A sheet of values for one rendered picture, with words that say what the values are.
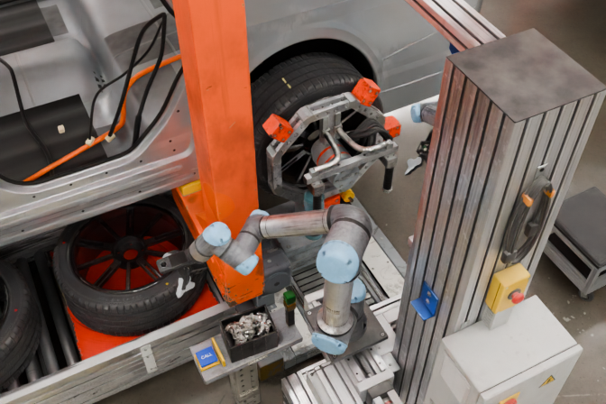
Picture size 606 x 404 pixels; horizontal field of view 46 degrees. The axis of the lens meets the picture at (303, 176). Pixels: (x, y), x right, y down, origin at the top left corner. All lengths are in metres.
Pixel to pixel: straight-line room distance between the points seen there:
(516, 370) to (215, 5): 1.28
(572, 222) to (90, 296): 2.27
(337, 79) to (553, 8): 3.13
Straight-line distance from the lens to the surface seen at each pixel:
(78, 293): 3.15
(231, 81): 2.12
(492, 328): 2.12
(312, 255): 3.55
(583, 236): 3.65
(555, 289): 3.84
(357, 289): 2.36
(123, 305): 3.06
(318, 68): 2.96
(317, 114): 2.84
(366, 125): 2.91
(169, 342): 3.13
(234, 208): 2.50
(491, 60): 1.64
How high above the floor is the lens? 2.99
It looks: 46 degrees down
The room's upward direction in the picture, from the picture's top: straight up
